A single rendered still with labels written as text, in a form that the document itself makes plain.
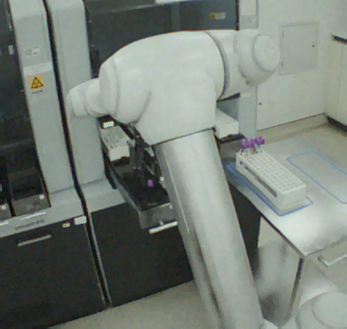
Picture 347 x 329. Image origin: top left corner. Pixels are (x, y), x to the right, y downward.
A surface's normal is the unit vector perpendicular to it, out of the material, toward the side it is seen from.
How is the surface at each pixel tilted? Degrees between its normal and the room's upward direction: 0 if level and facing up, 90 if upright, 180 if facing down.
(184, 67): 68
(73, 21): 90
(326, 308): 10
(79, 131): 90
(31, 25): 90
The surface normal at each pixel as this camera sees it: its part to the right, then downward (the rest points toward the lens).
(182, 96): 0.37, 0.00
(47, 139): 0.42, 0.43
